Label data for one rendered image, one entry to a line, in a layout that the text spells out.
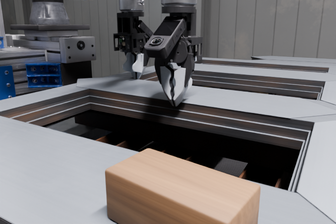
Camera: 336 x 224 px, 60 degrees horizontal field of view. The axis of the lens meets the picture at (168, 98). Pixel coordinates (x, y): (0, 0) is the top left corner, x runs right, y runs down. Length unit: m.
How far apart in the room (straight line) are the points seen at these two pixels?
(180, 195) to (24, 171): 0.23
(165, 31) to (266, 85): 0.55
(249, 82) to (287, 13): 2.00
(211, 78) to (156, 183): 0.88
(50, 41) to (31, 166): 0.82
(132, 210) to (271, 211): 0.13
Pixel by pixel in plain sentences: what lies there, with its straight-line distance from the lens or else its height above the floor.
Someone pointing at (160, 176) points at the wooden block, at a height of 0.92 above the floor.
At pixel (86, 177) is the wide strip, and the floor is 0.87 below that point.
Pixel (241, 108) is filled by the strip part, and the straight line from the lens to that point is 0.64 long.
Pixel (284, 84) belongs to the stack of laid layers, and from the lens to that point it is 1.04.
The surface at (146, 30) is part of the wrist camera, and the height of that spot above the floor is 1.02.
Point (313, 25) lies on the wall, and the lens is 2.95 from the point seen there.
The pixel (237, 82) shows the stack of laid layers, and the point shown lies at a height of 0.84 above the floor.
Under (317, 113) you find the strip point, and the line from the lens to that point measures 0.65.
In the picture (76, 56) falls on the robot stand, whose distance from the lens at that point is 1.14.
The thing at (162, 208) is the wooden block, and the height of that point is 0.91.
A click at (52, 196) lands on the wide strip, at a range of 0.34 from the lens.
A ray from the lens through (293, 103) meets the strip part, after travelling 0.71.
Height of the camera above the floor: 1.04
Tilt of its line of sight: 14 degrees down
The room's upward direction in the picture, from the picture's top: straight up
